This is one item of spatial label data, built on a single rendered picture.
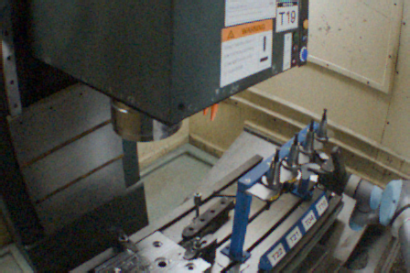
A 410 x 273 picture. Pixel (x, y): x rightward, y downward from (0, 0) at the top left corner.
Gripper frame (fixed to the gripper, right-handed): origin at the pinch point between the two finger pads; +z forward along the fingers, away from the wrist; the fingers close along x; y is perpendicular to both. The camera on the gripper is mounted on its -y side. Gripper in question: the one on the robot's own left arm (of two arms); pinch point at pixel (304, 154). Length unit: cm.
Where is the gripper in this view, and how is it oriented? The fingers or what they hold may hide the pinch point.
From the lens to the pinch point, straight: 129.6
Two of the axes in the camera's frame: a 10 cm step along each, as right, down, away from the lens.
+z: -7.5, -3.9, 5.4
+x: 6.6, -3.8, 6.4
